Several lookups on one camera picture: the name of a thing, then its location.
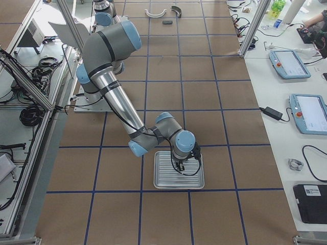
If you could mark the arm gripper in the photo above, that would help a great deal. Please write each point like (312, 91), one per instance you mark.
(179, 161)

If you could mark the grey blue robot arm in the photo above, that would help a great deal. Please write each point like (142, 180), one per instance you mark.
(116, 43)
(104, 12)

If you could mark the ribbed metal tray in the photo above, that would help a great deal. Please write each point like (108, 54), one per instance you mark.
(166, 177)

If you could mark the black power adapter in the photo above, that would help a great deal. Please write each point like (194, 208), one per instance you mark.
(271, 113)

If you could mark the black laptop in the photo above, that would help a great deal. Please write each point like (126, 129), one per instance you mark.
(311, 202)

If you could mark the blue teach pendant near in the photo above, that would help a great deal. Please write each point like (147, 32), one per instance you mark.
(309, 113)

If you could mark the blue teach pendant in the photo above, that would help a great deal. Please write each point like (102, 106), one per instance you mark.
(309, 113)
(288, 65)

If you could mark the black brake pad plate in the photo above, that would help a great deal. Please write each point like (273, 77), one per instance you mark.
(167, 22)

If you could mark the blue teach pendant far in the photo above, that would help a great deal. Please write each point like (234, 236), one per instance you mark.
(288, 65)

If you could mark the olive green curved brake shoe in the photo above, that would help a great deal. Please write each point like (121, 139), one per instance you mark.
(177, 10)

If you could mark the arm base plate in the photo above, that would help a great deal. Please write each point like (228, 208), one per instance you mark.
(91, 103)

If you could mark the white half-ring pipe clamp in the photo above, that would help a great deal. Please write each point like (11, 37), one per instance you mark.
(157, 15)

